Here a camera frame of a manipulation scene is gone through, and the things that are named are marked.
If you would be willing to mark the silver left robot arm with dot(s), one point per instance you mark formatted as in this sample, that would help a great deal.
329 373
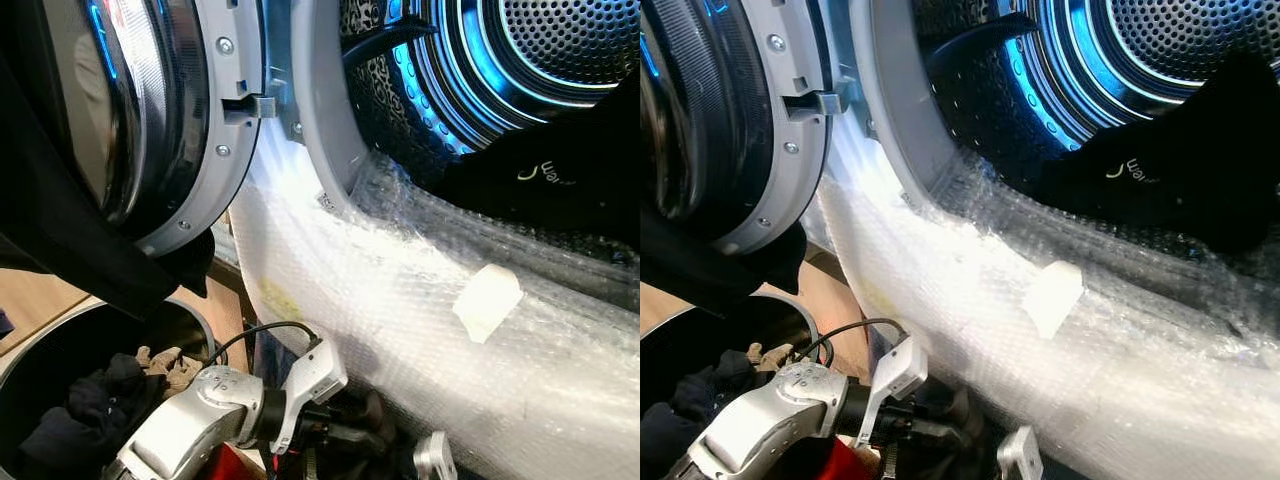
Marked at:
200 415
780 410

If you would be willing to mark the dark navy clothes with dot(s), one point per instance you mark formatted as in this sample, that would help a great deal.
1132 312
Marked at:
700 400
90 410

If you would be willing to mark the red cloth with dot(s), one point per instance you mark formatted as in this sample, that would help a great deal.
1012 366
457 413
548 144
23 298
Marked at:
840 462
232 465

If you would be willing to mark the clear bubble wrap sheet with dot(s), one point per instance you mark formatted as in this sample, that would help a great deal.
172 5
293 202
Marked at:
960 320
400 320

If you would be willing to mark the beige cloth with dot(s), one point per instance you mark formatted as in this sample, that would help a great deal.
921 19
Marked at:
172 368
768 356

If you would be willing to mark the round black laundry bin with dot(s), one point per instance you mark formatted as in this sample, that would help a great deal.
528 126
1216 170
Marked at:
790 315
60 350

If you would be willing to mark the white tape piece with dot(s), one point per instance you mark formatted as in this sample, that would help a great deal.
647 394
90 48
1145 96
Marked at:
1052 298
488 302

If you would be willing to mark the plain black garment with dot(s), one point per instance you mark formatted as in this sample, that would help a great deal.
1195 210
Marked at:
700 265
70 230

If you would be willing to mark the grey washer door seal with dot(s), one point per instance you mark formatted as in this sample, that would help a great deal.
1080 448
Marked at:
325 100
885 100

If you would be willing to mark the black garment with white logo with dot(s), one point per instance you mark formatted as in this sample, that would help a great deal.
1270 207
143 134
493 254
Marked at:
570 190
1180 170

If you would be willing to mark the round washer door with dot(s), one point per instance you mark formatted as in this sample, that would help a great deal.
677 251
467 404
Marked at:
740 110
160 110

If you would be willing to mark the perforated steel washer drum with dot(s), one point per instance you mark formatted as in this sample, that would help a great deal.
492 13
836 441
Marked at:
540 50
1150 40

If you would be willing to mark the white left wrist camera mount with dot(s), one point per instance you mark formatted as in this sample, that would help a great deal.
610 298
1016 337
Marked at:
898 375
312 380

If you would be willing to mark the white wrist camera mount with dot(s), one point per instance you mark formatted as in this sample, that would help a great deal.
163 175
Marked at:
312 380
1020 455
435 458
898 375

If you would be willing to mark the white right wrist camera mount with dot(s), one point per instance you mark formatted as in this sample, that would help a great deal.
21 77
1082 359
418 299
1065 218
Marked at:
1020 455
435 458

